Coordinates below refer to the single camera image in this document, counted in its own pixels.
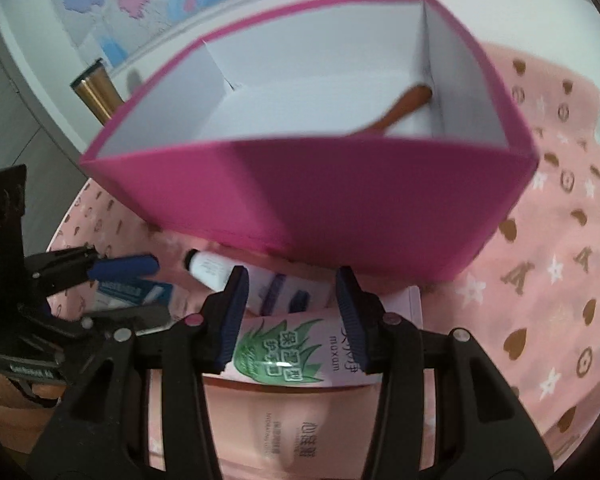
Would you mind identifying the pink printed blanket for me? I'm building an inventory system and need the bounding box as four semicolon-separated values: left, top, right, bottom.
45;42;600;480

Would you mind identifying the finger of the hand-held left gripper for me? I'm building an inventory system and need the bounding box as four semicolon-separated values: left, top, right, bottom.
40;304;173;341
24;244;161;297

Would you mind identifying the gold metal tumbler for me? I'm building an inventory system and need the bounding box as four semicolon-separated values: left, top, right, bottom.
70;58;123;125

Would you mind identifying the person's left forearm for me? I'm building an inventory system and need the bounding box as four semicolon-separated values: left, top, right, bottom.
0;372;68;461

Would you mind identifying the pink aloe hand cream tube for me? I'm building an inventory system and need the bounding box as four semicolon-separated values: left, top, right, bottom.
220;285;423;391

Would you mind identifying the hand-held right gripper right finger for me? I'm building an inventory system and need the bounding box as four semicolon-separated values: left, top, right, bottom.
335;265;556;480

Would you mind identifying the large pink lotion tube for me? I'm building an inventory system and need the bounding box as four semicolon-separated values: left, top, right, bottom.
200;382;383;480

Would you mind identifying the grey door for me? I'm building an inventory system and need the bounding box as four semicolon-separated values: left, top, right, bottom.
0;15;88;261

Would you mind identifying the pink cardboard box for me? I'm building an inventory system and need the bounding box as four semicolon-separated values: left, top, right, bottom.
78;0;540;283

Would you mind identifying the brown wooden back scratcher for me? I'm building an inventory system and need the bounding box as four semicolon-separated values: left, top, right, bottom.
347;85;433;137

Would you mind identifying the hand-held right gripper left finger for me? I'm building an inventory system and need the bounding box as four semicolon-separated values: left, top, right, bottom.
27;265;251;480

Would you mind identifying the blue medicine box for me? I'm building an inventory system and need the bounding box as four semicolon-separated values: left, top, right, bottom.
92;280;176;311

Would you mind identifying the white purple cream tube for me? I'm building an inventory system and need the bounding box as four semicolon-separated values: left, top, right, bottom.
182;249;331;317

